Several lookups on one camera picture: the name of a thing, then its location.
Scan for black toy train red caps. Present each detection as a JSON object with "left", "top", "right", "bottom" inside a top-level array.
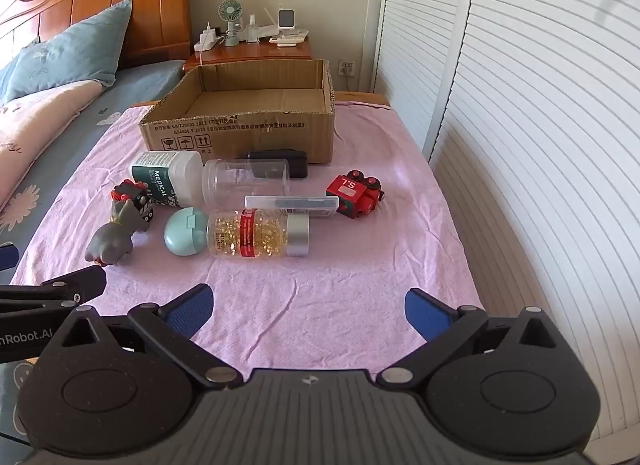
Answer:
[{"left": 111, "top": 179, "right": 157, "bottom": 223}]

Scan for blue pillow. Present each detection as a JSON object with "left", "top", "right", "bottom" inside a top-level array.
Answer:
[{"left": 0, "top": 0, "right": 133, "bottom": 106}]

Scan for brown cardboard box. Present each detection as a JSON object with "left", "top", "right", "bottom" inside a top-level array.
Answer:
[{"left": 138, "top": 59, "right": 337, "bottom": 166}]

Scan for grey toy animal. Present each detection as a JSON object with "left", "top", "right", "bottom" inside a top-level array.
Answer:
[{"left": 85, "top": 199, "right": 153, "bottom": 266}]

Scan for small white screen device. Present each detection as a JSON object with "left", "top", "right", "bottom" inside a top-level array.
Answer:
[{"left": 277, "top": 5, "right": 297, "bottom": 38}]

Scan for clear empty plastic jar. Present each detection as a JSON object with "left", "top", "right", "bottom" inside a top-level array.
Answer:
[{"left": 201, "top": 158, "right": 292, "bottom": 207}]

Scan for small green desk fan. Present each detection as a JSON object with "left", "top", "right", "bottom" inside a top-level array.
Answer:
[{"left": 217, "top": 0, "right": 244, "bottom": 47}]

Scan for white bottle green label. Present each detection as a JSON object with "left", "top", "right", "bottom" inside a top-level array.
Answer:
[{"left": 130, "top": 151, "right": 205, "bottom": 207}]

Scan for grey-blue bed sheet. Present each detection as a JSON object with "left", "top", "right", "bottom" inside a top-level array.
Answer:
[{"left": 0, "top": 59, "right": 186, "bottom": 451}]

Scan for clear bottle golden capsules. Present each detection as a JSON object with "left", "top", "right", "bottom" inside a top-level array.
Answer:
[{"left": 206, "top": 209, "right": 312, "bottom": 258}]

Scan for black rectangular box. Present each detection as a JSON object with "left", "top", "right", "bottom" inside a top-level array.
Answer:
[{"left": 247, "top": 148, "right": 310, "bottom": 180}]

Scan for small red packet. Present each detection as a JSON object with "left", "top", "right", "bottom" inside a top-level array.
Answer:
[{"left": 244, "top": 195, "right": 340, "bottom": 218}]

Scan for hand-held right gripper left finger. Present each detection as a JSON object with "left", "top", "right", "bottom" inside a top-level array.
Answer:
[{"left": 47, "top": 283, "right": 241, "bottom": 388}]

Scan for pink cloth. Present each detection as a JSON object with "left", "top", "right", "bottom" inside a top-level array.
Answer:
[{"left": 10, "top": 100, "right": 483, "bottom": 371}]

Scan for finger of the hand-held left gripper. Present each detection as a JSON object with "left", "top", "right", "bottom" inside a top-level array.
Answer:
[
  {"left": 0, "top": 265, "right": 107, "bottom": 317},
  {"left": 0, "top": 242, "right": 21, "bottom": 272}
]

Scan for wooden nightstand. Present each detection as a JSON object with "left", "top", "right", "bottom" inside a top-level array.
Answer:
[{"left": 182, "top": 35, "right": 313, "bottom": 73}]

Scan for mint green round case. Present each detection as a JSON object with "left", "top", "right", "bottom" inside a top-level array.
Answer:
[{"left": 164, "top": 206, "right": 210, "bottom": 257}]

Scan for white louvered closet door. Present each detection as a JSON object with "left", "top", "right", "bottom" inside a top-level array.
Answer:
[
  {"left": 372, "top": 0, "right": 480, "bottom": 156},
  {"left": 429, "top": 0, "right": 640, "bottom": 446}
]

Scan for white folding desk lamp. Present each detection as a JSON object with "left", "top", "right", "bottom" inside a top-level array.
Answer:
[{"left": 236, "top": 5, "right": 281, "bottom": 44}]

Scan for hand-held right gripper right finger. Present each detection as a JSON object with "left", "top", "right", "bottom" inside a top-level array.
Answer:
[{"left": 377, "top": 288, "right": 573, "bottom": 388}]

